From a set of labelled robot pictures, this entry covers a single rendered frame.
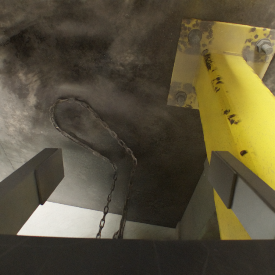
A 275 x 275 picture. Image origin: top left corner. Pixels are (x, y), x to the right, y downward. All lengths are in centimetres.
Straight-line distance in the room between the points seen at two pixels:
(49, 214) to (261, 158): 112
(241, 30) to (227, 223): 43
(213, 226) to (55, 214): 89
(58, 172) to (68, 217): 104
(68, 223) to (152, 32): 98
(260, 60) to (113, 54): 37
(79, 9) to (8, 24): 21
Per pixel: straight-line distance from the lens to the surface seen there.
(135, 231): 119
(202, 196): 79
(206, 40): 54
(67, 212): 121
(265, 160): 24
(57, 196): 120
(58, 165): 16
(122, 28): 56
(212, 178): 17
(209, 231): 57
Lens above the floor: 53
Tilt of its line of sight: 49 degrees down
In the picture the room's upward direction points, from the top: 167 degrees counter-clockwise
